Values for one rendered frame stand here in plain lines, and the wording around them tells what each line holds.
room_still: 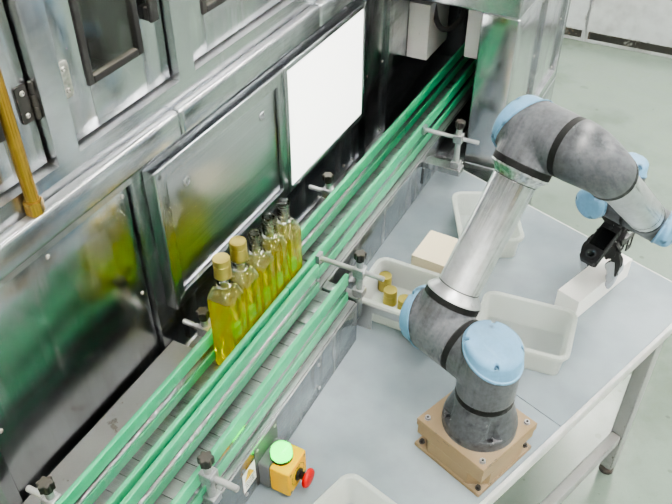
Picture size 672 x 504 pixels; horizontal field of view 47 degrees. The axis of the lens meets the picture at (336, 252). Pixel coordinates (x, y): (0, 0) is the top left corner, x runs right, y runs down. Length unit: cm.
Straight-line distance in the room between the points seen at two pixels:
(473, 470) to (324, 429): 33
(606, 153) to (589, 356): 66
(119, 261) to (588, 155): 86
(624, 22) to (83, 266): 422
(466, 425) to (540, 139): 56
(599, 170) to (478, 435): 55
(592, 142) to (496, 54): 96
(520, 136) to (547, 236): 84
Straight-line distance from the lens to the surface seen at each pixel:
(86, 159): 134
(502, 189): 147
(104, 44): 136
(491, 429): 157
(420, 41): 253
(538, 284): 209
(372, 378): 180
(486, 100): 239
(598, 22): 522
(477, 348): 145
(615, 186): 145
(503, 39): 230
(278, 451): 155
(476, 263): 149
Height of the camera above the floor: 211
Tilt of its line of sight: 40 degrees down
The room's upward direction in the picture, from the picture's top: straight up
